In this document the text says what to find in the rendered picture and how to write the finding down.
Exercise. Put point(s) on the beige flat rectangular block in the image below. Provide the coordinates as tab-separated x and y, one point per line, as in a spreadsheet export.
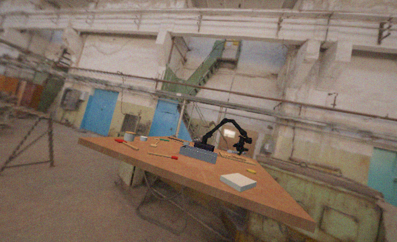
238	181

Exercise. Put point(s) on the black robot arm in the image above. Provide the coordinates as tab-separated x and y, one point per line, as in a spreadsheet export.
224	121

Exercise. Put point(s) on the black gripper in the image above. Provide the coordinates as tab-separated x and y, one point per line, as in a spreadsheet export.
241	149

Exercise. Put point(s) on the grey rectangular roasting tin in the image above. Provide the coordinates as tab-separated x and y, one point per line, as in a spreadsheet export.
197	153

